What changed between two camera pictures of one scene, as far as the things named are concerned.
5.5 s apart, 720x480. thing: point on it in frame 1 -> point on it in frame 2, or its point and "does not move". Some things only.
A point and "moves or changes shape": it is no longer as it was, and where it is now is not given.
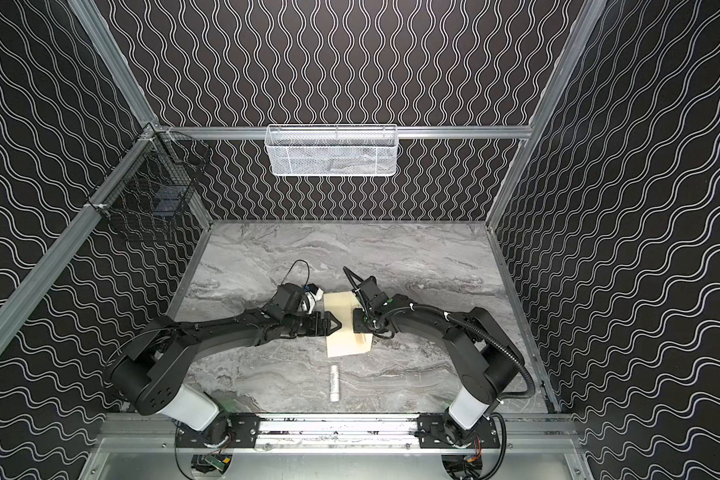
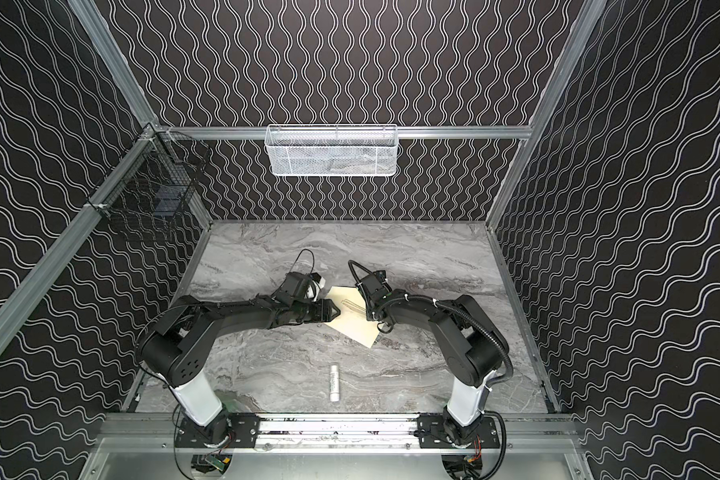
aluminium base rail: (516, 433) does not move
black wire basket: (153, 180) does not move
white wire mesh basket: (331, 150) does not move
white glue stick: (334, 383) does not move
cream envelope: (344, 340) moves or changes shape
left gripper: (315, 324) -> (312, 309)
